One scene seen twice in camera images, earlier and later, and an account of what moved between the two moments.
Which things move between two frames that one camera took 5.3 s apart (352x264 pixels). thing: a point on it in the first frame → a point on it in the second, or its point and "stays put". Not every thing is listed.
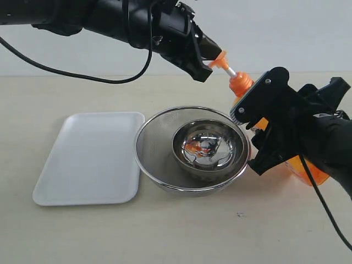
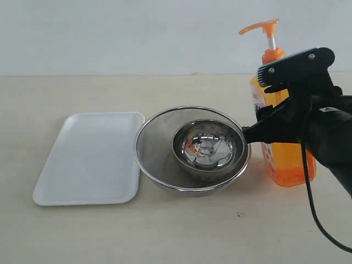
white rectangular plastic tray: (96, 159) stays put
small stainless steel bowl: (208, 147) stays put
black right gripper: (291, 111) → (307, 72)
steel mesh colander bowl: (192, 150) stays put
